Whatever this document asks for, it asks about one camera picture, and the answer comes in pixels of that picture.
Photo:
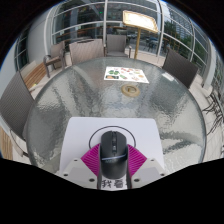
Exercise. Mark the golden menu stand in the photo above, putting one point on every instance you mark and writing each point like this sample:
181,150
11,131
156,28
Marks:
140,20

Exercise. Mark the black computer mouse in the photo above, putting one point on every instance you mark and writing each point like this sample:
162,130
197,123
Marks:
114,156

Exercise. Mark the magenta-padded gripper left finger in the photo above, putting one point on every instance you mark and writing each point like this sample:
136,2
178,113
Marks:
80,171

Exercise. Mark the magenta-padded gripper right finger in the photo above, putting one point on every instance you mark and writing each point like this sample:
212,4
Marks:
148,170

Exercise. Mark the dark metal folding furniture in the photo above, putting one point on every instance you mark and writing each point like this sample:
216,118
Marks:
215,110

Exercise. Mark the white printed mouse pad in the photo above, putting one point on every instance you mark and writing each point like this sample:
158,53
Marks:
80,133

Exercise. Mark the brown tape roll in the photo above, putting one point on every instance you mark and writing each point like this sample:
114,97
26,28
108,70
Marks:
124,90

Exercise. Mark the brown wicker chair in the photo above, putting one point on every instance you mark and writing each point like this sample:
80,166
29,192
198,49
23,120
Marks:
57,50
15,103
116,43
180,68
86,51

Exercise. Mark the colourful picture sheet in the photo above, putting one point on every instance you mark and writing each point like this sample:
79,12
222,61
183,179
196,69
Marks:
126,74

